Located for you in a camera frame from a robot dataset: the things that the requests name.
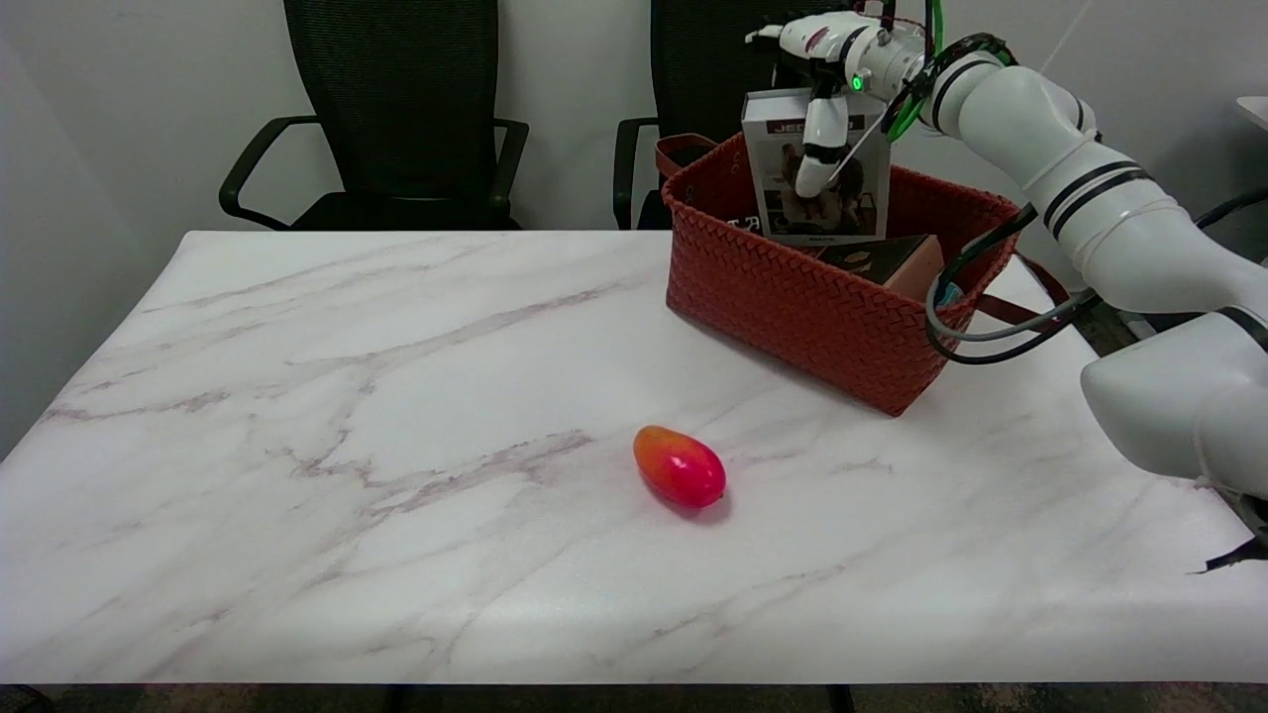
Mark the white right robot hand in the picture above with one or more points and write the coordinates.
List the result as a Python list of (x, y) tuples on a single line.
[(827, 45)]

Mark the white printed product box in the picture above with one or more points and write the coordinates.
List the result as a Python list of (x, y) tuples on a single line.
[(768, 168)]

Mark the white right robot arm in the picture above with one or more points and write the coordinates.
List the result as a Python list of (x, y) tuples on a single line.
[(1109, 218)]

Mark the red woven basket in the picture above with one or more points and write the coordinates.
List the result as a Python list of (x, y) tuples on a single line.
[(792, 307)]

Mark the black mesh office chair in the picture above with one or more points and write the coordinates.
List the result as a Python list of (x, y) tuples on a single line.
[(396, 99), (698, 69)]

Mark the small white black item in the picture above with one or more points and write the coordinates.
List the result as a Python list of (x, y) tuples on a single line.
[(743, 223)]

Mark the brown cardboard box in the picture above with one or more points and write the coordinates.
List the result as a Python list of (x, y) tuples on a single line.
[(897, 259)]

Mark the red orange mango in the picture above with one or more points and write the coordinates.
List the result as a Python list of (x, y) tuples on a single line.
[(682, 467)]

